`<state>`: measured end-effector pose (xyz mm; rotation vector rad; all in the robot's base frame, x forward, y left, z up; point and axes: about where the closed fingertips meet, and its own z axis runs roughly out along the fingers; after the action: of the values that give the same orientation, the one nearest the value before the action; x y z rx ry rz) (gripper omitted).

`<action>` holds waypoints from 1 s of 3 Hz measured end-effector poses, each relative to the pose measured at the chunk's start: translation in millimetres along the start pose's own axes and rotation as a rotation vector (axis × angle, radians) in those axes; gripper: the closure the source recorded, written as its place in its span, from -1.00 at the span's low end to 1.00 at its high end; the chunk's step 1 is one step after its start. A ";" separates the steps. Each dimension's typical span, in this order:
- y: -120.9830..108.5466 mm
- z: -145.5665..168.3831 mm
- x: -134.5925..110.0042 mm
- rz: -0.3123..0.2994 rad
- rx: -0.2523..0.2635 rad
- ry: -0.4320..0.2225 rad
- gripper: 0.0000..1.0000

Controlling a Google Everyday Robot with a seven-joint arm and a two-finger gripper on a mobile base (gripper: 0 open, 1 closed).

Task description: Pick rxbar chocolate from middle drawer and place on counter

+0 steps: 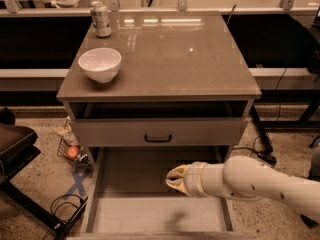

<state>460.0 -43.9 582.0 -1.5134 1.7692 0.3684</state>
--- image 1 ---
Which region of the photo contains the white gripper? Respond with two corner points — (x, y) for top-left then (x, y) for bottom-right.
(166, 162), (223, 198)

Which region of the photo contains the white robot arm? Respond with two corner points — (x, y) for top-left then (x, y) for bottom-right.
(166, 155), (320, 223)

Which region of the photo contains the open grey middle drawer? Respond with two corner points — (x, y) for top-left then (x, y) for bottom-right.
(81, 147), (234, 240)

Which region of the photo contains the grey drawer cabinet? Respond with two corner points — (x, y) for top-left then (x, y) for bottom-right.
(55, 11), (262, 240)

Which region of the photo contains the red apple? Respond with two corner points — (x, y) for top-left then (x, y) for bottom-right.
(66, 146), (80, 160)

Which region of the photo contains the white ceramic bowl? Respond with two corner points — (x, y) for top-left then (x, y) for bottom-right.
(78, 48), (122, 83)

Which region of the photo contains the black chair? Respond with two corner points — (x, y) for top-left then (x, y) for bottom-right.
(0, 107), (38, 184)

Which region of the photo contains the green white soda can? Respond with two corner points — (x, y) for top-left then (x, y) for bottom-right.
(90, 1), (112, 38)

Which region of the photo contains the black drawer handle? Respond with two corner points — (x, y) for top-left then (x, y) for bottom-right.
(144, 134), (172, 143)

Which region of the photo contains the black power adapter cable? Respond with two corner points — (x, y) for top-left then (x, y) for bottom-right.
(232, 135), (278, 168)

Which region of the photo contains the black wire basket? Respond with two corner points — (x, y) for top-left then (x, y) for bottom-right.
(57, 139), (91, 168)

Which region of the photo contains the black floor cable loop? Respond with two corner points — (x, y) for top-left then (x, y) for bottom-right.
(41, 193), (88, 240)

